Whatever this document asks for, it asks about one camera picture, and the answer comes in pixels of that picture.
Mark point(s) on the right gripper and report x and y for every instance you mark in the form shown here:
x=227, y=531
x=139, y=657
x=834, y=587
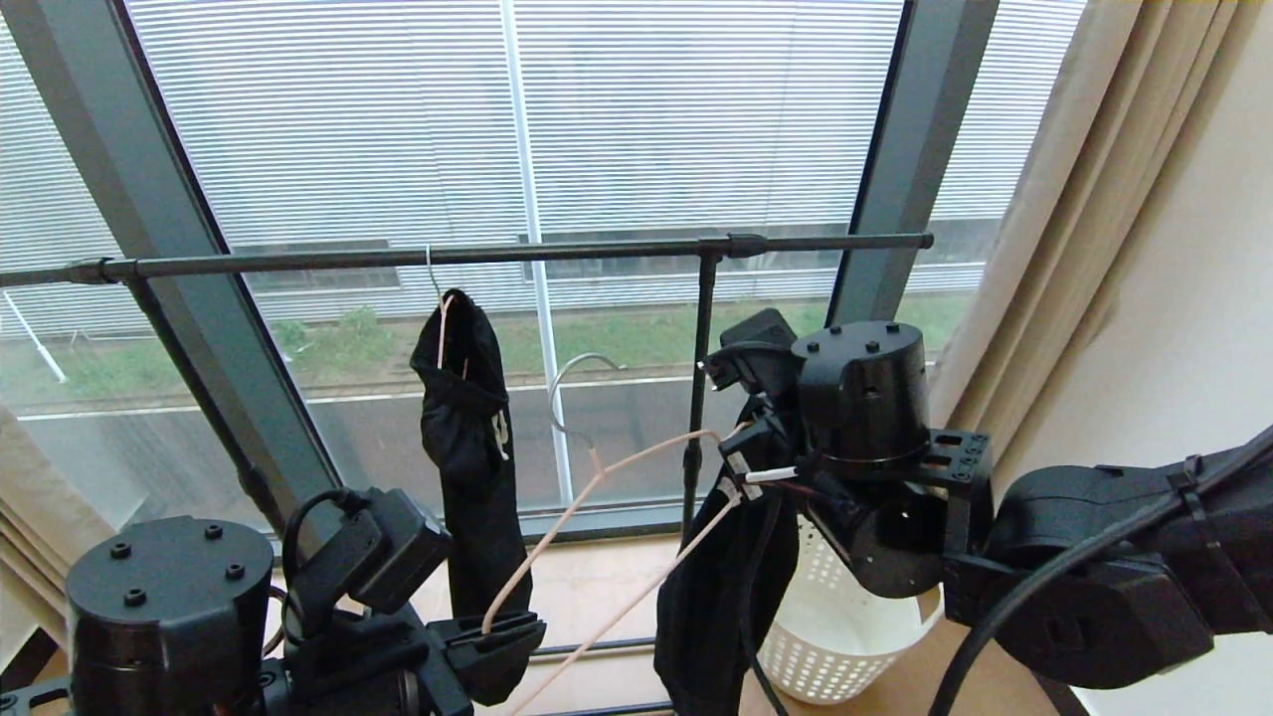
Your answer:
x=885, y=537

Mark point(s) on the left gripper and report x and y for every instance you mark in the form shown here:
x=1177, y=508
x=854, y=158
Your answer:
x=348, y=676

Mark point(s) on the black garment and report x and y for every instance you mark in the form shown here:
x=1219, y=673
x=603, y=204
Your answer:
x=706, y=597

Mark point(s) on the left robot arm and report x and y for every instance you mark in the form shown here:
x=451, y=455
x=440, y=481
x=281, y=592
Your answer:
x=169, y=617

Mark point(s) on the white laundry basket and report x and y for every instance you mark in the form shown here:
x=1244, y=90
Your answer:
x=855, y=636

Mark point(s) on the black clothes rack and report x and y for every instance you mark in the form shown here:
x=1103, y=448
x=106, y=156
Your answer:
x=298, y=261

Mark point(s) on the beige curtain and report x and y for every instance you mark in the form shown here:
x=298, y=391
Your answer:
x=1074, y=229
x=40, y=497

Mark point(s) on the window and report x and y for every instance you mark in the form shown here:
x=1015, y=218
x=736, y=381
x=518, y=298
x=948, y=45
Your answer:
x=696, y=119

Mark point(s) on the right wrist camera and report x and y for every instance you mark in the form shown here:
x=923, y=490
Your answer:
x=756, y=348

